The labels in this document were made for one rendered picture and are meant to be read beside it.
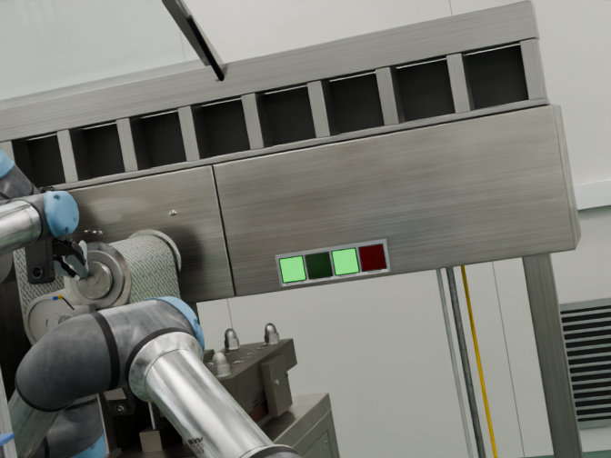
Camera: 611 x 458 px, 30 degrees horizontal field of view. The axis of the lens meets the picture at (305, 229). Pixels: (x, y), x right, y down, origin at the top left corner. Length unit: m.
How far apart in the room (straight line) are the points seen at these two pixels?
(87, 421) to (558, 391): 1.08
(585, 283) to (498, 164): 2.40
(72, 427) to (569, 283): 3.05
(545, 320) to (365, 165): 0.53
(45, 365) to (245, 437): 0.33
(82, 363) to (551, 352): 1.26
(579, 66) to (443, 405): 1.51
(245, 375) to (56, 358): 0.69
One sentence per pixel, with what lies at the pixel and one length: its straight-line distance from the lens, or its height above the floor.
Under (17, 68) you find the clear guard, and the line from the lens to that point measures 2.66.
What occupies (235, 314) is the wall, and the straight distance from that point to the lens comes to 5.06.
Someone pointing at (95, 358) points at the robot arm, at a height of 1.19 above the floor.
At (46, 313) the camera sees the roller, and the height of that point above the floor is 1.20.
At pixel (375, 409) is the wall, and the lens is 4.97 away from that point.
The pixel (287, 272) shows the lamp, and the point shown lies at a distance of 2.48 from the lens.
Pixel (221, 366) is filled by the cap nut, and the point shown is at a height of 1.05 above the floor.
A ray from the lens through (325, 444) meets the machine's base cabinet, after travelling 2.51.
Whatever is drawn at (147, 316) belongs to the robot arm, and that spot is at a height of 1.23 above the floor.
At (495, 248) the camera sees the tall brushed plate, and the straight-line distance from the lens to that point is 2.39.
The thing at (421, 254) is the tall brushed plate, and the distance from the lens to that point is 2.41.
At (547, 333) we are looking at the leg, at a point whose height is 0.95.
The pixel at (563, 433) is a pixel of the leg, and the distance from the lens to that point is 2.62.
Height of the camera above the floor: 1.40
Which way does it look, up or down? 3 degrees down
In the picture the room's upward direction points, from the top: 10 degrees counter-clockwise
